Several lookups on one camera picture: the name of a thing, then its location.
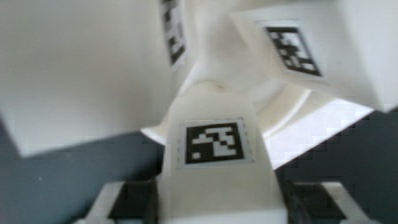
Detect white U-shaped fence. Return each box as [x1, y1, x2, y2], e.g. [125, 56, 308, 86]
[265, 96, 374, 169]

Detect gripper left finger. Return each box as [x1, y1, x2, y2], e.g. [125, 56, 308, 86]
[74, 179, 159, 224]

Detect white stool leg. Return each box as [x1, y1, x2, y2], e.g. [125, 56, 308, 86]
[159, 81, 289, 224]
[232, 0, 398, 112]
[0, 0, 196, 157]

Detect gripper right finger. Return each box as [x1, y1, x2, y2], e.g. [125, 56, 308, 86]
[285, 181, 381, 224]

